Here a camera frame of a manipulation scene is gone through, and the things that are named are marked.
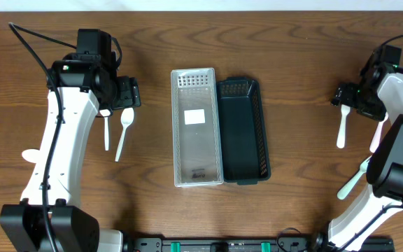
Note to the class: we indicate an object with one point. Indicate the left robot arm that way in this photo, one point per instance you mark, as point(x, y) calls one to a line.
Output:
point(82, 86)

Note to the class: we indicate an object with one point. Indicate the white plastic spoon horizontal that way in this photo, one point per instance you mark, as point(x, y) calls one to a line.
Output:
point(31, 155)

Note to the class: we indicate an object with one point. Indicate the white plastic fork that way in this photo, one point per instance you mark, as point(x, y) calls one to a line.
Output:
point(347, 187)
point(377, 135)
point(341, 137)

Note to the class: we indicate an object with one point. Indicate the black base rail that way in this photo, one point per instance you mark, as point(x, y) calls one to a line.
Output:
point(289, 244)

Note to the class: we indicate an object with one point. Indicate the white plastic spoon upright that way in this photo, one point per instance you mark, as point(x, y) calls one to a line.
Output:
point(106, 133)

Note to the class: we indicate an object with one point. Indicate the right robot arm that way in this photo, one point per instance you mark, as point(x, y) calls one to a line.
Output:
point(378, 95)

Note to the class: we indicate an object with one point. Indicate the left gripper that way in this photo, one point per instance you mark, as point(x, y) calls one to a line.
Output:
point(128, 92)

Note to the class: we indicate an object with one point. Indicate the black plastic perforated basket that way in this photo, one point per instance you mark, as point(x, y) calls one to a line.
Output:
point(245, 155)

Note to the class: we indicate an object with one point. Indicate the clear plastic perforated basket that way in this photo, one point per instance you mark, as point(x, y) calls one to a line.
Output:
point(195, 127)

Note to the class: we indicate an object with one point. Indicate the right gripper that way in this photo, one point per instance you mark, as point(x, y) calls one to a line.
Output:
point(343, 94)

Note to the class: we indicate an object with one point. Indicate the white plastic spoon tilted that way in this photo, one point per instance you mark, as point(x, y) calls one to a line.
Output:
point(126, 119)

